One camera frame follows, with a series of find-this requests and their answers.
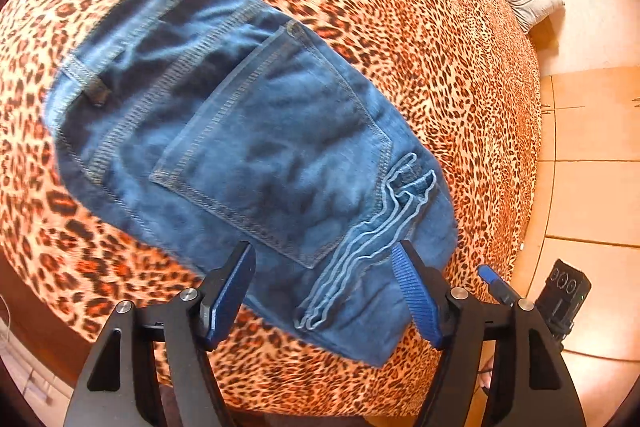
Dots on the tan wooden wardrobe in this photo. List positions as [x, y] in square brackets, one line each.
[590, 117]

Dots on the blue denim pants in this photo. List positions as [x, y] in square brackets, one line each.
[250, 132]

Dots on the dark wooden bed frame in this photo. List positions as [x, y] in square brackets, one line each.
[40, 337]

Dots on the leopard print bedspread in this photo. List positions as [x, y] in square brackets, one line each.
[400, 32]

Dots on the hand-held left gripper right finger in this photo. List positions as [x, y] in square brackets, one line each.
[417, 297]

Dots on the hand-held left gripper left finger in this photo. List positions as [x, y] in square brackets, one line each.
[230, 302]

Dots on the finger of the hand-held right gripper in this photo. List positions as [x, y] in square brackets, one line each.
[492, 279]

